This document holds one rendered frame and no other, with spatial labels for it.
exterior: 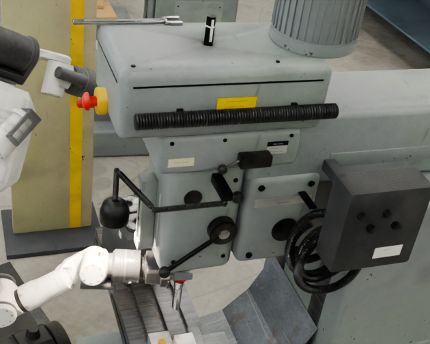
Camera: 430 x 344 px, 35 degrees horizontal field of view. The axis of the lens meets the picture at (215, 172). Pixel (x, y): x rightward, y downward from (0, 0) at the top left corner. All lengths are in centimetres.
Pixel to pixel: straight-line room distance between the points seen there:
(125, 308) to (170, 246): 55
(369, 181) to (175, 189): 43
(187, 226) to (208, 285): 204
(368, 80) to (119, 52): 68
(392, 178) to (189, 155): 43
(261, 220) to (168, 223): 23
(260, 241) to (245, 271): 206
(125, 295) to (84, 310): 128
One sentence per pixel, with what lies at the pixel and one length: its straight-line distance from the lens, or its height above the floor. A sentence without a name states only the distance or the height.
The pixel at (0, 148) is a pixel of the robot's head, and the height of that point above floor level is 162.
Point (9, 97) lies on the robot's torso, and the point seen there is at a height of 165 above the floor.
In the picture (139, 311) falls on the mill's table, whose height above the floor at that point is 93.
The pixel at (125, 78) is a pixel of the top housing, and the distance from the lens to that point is 136.
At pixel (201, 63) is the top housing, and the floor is 189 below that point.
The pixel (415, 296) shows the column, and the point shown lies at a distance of 197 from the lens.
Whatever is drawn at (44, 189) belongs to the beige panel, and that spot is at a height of 31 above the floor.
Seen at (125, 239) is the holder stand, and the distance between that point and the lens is 214.
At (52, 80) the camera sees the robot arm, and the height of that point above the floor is 156.
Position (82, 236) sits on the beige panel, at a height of 3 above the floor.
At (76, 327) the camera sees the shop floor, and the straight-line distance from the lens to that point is 341.
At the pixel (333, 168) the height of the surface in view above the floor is 163.
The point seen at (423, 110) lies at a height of 175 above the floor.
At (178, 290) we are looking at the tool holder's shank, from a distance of 190.
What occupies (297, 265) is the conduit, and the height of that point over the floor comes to 146.
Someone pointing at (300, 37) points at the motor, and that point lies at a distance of 152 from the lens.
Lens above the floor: 247
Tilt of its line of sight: 33 degrees down
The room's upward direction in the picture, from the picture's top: 8 degrees clockwise
